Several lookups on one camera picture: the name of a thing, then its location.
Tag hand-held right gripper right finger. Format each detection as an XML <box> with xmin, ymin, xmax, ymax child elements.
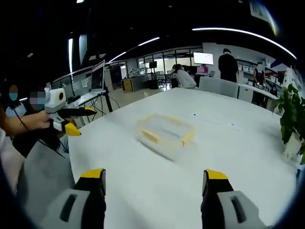
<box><xmin>201</xmin><ymin>169</ymin><xmax>267</xmax><ymax>229</ymax></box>

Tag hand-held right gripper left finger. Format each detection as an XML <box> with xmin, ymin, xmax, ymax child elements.
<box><xmin>39</xmin><ymin>168</ymin><xmax>107</xmax><ymax>229</ymax></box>

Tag clear plastic container yellow buckles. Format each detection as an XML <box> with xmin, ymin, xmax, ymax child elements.
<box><xmin>135</xmin><ymin>114</ymin><xmax>196</xmax><ymax>161</ymax></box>

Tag person's left hand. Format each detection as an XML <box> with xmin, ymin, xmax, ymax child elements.
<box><xmin>35</xmin><ymin>110</ymin><xmax>55</xmax><ymax>130</ymax></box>

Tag black laptop stand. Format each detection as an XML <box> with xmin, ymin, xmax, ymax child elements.
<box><xmin>81</xmin><ymin>90</ymin><xmax>114</xmax><ymax>127</ymax></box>

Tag open laptop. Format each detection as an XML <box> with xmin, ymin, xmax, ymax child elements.
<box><xmin>71</xmin><ymin>59</ymin><xmax>107</xmax><ymax>107</ymax></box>

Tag upright light strip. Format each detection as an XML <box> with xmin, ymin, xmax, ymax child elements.
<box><xmin>68</xmin><ymin>38</ymin><xmax>73</xmax><ymax>73</ymax></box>

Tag grey chair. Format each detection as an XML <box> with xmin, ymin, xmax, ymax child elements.
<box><xmin>17</xmin><ymin>140</ymin><xmax>76</xmax><ymax>206</ymax></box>

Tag wooden box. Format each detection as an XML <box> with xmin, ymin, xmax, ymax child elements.
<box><xmin>121</xmin><ymin>78</ymin><xmax>134</xmax><ymax>92</ymax></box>

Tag short ceiling light strip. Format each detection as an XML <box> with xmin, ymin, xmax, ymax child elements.
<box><xmin>109</xmin><ymin>51</ymin><xmax>127</xmax><ymax>63</ymax></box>
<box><xmin>137</xmin><ymin>36</ymin><xmax>161</xmax><ymax>47</ymax></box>

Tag person's white clothing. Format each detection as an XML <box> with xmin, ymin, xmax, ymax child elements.
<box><xmin>0</xmin><ymin>126</ymin><xmax>26</xmax><ymax>194</ymax></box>

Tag white plant pot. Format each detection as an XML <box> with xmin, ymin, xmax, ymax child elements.
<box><xmin>283</xmin><ymin>132</ymin><xmax>303</xmax><ymax>160</ymax></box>

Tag white chair backs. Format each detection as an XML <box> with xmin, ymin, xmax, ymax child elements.
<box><xmin>198</xmin><ymin>77</ymin><xmax>239</xmax><ymax>99</ymax></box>

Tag white counter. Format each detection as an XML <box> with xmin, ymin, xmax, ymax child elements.
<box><xmin>238</xmin><ymin>82</ymin><xmax>281</xmax><ymax>110</ymax></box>

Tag green potted plant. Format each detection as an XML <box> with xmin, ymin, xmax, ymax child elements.
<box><xmin>272</xmin><ymin>83</ymin><xmax>305</xmax><ymax>166</ymax></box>

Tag long curved ceiling light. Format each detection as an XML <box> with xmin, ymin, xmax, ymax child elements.
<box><xmin>191</xmin><ymin>27</ymin><xmax>298</xmax><ymax>60</ymax></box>

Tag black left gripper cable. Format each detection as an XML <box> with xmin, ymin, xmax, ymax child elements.
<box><xmin>13</xmin><ymin>104</ymin><xmax>68</xmax><ymax>158</ymax></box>

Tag bright wall monitor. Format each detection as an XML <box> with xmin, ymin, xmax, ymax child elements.
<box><xmin>193</xmin><ymin>52</ymin><xmax>214</xmax><ymax>66</ymax></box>

